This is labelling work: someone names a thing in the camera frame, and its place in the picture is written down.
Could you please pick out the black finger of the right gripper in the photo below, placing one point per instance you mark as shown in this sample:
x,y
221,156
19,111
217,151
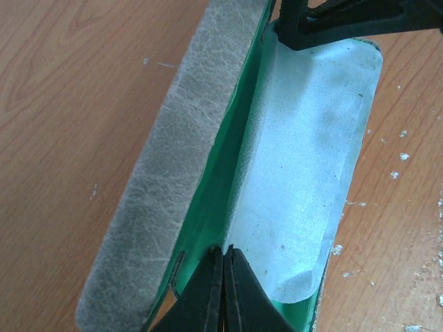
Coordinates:
x,y
301,27

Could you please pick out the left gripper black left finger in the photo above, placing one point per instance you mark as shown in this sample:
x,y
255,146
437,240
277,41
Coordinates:
x,y
198,308

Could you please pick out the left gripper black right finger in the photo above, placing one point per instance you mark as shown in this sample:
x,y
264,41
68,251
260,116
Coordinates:
x,y
246,305

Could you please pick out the light blue cleaning cloth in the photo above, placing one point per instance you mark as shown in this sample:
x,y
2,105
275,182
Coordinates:
x,y
301,143

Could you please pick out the grey glasses case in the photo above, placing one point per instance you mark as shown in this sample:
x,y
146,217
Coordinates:
x,y
175,205

